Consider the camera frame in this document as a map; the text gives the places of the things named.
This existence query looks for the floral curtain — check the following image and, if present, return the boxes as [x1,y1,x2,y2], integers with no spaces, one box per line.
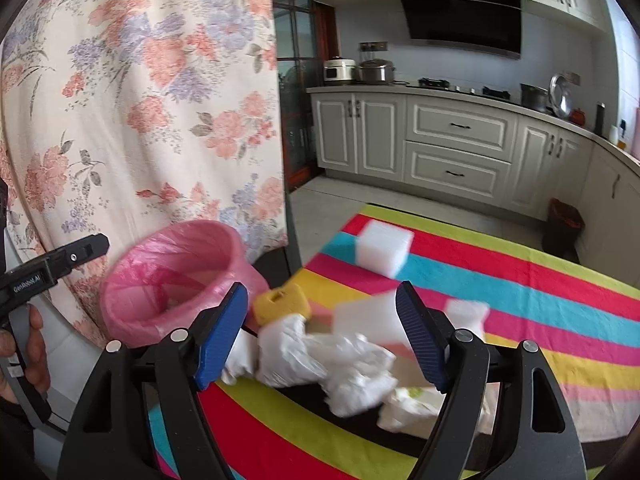
[0,0,291,346]

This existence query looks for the dark waste bin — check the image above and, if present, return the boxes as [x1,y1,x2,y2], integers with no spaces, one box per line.
[542,197,586,263]

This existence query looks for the cream cabinet drawer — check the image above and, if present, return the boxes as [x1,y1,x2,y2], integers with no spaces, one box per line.
[405,144,511,195]
[407,101,516,162]

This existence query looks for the yellow sponge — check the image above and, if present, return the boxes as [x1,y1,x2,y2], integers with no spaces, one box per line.
[251,283,312,333]

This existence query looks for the person's left hand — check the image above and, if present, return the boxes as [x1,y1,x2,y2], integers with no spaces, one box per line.
[0,305,51,406]

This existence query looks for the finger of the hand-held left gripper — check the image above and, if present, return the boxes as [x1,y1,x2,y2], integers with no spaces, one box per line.
[47,234,110,281]

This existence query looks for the round steel lid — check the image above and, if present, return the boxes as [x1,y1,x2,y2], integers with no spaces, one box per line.
[549,74,576,120]

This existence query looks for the black gas stove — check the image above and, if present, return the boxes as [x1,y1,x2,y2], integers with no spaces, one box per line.
[417,77,511,98]

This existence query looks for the cream lower kitchen cabinets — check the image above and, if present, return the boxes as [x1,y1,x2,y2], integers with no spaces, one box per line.
[306,87,640,286]

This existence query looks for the wooden glass door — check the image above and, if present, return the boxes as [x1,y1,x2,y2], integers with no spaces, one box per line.
[270,0,341,191]

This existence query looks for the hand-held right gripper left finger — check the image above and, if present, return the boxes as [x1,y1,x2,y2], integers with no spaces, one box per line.
[59,281,250,480]

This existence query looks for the pink bag lined bin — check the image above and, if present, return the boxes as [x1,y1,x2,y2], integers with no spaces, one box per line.
[99,220,271,348]

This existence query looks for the steel pressure cooker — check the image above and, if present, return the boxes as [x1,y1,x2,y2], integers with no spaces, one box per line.
[356,57,396,85]

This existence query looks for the white foam piece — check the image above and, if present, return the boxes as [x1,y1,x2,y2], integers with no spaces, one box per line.
[332,292,406,351]

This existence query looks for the large white foam block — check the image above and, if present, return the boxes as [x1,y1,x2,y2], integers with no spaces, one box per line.
[356,221,415,278]

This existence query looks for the steel cooking pot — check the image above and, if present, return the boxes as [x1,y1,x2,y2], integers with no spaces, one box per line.
[520,83,550,112]

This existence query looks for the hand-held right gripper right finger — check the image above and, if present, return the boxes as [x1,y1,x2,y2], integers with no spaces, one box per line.
[395,280,588,480]

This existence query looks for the white rice cooker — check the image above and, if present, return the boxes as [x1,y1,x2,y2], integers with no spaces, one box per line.
[322,57,357,84]

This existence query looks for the tall white foam block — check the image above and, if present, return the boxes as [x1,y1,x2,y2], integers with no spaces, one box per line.
[445,299,490,341]

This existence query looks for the white plastic bag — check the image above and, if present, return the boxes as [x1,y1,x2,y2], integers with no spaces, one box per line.
[257,312,398,418]

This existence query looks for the colourful striped tablecloth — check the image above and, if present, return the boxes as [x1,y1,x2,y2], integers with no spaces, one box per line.
[145,204,640,480]

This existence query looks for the white paper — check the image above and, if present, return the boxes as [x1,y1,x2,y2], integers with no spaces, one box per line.
[222,332,258,386]

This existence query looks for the black range hood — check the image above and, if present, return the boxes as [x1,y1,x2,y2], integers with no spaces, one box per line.
[393,0,523,59]

